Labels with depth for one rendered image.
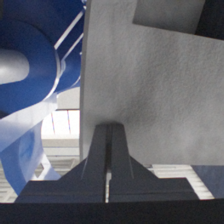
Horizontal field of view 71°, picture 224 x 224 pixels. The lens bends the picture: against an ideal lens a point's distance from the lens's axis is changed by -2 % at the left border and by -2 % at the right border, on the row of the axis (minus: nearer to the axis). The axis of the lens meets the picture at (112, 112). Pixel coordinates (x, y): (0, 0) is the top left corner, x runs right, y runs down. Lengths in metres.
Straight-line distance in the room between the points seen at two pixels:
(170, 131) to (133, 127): 0.04
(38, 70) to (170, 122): 0.45
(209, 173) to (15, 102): 0.55
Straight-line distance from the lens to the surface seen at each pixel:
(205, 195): 9.46
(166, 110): 0.16
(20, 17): 0.61
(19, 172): 2.97
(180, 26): 0.35
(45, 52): 0.53
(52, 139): 10.11
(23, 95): 0.58
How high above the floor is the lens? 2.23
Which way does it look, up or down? 17 degrees up
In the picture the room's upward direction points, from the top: 178 degrees clockwise
